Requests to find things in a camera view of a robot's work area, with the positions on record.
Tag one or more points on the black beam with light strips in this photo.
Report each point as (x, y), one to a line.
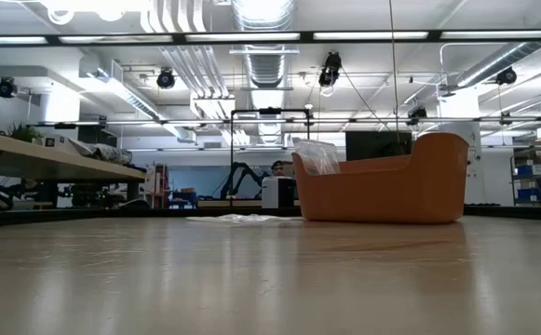
(179, 38)

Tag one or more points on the grey patterned cloth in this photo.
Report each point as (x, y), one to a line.
(107, 152)

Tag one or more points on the blue bin shelf rack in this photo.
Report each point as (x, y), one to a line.
(540, 193)

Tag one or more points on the wooden workbench grey legs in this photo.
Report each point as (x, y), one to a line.
(65, 165)

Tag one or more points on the black monitor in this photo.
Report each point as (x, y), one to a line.
(368, 146)

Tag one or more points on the black robot station frame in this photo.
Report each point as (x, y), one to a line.
(270, 111)

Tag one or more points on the white cylindrical bin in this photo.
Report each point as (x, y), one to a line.
(274, 193)

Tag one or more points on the small white box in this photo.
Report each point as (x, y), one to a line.
(53, 141)

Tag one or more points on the white red rack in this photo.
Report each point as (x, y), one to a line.
(158, 186)

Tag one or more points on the clear plastic bag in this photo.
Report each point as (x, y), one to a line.
(316, 158)
(244, 218)

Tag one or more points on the orange plastic bin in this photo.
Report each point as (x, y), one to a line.
(382, 195)

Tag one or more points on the green potted plant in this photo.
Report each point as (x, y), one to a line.
(23, 132)

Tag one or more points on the person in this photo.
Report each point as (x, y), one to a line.
(278, 167)

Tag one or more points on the black background robot arm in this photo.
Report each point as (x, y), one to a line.
(244, 174)

